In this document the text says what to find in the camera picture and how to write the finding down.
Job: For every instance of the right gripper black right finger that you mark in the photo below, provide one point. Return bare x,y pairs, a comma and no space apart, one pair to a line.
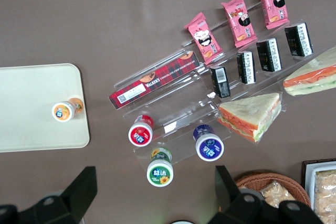
228,200

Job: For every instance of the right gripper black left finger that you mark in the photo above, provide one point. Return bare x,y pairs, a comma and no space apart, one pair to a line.
78,195

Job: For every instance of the triangle sandwich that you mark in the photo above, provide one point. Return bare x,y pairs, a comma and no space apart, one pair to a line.
312,77
249,116

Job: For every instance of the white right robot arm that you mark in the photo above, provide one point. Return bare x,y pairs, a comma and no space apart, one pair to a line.
182,222

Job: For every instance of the black base under snack tray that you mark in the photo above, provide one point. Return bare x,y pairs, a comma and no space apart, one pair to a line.
303,174

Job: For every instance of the white rectangular snack tray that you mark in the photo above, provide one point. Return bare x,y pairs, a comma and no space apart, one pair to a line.
310,179

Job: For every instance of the cream plastic tray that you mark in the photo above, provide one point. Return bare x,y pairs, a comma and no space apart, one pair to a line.
31,98

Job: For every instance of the blue gum jar white lid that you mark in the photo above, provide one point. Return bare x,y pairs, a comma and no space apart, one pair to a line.
210,148

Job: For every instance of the brown wicker snack basket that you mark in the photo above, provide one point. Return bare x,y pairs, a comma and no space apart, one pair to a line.
291,184

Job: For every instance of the green gum jar white lid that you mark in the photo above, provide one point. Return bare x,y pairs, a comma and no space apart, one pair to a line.
160,174

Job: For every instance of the orange gum jar white lid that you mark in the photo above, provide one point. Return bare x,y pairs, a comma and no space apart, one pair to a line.
63,111

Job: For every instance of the red gum jar white lid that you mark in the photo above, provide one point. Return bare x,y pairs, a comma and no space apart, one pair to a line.
140,134

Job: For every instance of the clear bag of rice crackers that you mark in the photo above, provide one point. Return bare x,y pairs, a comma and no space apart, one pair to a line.
325,195

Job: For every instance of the clear acrylic stepped gum stand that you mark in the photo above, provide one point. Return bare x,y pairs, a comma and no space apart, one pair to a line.
183,108

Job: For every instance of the small black snack box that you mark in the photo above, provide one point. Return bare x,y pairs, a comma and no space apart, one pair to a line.
269,54
246,67
299,39
220,82

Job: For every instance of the clear acrylic stepped snack stand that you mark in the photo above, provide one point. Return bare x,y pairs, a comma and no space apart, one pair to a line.
259,79

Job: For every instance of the red tartan shortbread box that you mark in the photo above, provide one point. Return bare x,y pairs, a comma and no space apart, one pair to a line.
157,79

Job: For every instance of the pink snack packet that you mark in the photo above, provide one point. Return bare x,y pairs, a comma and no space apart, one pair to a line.
273,1
203,37
239,20

